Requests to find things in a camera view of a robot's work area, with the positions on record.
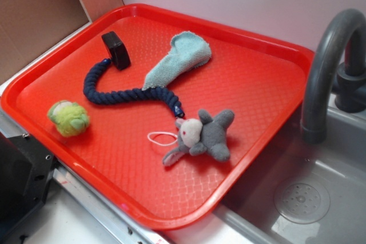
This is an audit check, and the red plastic tray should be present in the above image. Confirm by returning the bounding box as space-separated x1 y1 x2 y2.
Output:
1 4 313 230

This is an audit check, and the gray plush mouse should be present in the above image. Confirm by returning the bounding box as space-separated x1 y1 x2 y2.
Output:
162 109 234 166

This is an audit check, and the white elastic loop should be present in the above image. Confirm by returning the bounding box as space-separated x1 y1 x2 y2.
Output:
147 131 177 147

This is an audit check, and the light blue cloth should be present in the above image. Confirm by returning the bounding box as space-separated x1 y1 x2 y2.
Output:
142 31 212 90

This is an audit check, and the black rectangular block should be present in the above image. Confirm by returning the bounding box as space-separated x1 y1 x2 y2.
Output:
102 31 131 70

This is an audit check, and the green plush ball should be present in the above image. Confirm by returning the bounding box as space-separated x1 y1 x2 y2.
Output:
47 100 90 137

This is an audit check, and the gray toy sink basin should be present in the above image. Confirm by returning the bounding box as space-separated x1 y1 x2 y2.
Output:
215 107 365 243

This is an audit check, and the gray toy faucet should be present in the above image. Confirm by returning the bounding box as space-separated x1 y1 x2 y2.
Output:
300 9 365 144

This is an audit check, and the brown cardboard panel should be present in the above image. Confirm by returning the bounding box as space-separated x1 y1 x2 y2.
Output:
1 0 124 83

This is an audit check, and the navy blue braided rope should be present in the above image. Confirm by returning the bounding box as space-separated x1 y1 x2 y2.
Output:
83 57 184 119

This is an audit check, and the black metal bracket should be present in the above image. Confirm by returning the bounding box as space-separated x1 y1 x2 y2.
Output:
1 134 55 243

